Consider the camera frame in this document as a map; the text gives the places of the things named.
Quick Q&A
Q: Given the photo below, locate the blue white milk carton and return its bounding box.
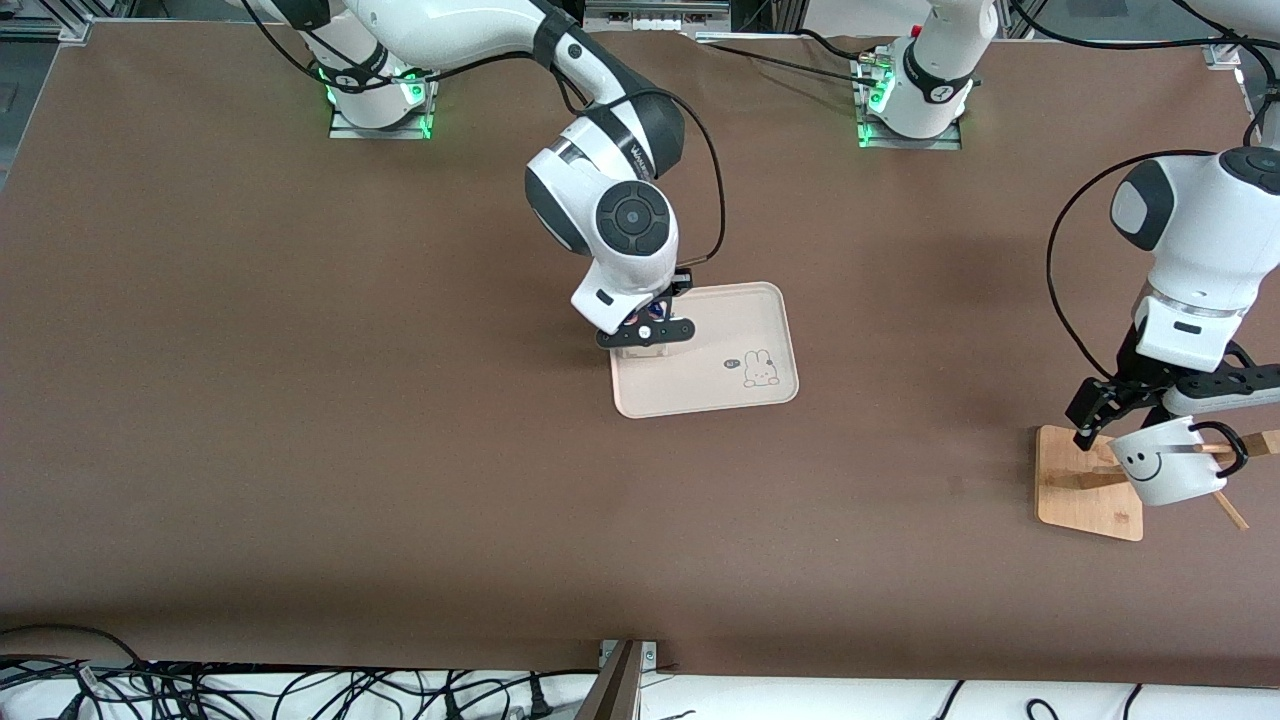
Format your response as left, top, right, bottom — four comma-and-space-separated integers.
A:
612, 300, 669, 359

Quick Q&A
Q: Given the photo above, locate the white smiley face mug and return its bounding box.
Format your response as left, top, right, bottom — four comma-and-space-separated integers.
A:
1110, 415, 1251, 508

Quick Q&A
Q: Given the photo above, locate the cream rabbit print tray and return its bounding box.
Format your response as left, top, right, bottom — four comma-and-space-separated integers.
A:
612, 281, 800, 419

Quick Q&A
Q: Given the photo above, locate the wooden mug rack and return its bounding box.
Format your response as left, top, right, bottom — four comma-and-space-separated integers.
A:
1035, 385, 1280, 543

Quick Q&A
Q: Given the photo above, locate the grey power strip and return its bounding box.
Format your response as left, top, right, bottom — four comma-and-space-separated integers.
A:
585, 0, 731, 31

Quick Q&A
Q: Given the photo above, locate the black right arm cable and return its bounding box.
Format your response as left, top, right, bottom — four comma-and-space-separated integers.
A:
560, 70, 727, 271

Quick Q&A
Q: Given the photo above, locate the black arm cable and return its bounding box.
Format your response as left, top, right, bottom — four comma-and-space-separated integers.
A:
560, 70, 727, 271
1046, 150, 1216, 386

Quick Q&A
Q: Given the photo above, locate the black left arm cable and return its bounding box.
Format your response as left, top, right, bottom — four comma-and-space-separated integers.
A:
1046, 150, 1216, 386

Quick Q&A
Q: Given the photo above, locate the long black table cable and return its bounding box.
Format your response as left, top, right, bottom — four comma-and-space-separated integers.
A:
700, 40, 881, 86

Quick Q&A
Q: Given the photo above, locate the short black table cable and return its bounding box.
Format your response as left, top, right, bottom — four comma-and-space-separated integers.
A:
795, 28, 881, 63

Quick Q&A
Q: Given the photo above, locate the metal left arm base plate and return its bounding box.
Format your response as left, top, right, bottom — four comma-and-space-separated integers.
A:
855, 55, 963, 151

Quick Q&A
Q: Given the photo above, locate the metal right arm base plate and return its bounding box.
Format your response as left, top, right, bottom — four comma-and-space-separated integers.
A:
328, 40, 436, 141

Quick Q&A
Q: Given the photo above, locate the small metal bracket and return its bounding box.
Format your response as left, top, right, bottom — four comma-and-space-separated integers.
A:
598, 640, 661, 671

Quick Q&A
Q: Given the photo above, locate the dark metal post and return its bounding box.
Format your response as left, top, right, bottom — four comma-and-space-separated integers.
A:
575, 640, 646, 720

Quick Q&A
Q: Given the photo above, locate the black arched floor cable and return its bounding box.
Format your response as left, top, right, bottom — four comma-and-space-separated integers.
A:
0, 624, 151, 691

